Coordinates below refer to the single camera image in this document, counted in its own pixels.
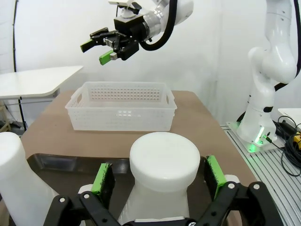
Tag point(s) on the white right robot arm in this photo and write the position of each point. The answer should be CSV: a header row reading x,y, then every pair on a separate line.
x,y
270,58

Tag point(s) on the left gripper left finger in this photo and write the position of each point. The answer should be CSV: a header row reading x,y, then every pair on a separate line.
x,y
103,188

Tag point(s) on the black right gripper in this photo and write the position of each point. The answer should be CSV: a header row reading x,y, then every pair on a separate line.
x,y
130,33

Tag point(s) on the white perforated plastic basket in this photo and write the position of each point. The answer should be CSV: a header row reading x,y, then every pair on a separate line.
x,y
122,117

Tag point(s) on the dark brown plastic tray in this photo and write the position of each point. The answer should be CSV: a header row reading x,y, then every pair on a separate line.
x,y
58,164

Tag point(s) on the white table with rounded corners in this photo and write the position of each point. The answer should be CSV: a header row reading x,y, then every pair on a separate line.
x,y
35,82

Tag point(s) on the aluminium profile mounting frame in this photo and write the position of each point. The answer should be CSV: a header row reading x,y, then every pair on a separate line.
x,y
258,169

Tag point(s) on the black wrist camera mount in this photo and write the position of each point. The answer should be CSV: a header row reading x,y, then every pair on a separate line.
x,y
128,11

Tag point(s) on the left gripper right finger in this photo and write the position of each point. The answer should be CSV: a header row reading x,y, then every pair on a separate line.
x,y
214,179

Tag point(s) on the black tripod stand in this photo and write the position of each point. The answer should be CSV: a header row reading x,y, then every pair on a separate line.
x,y
14,35

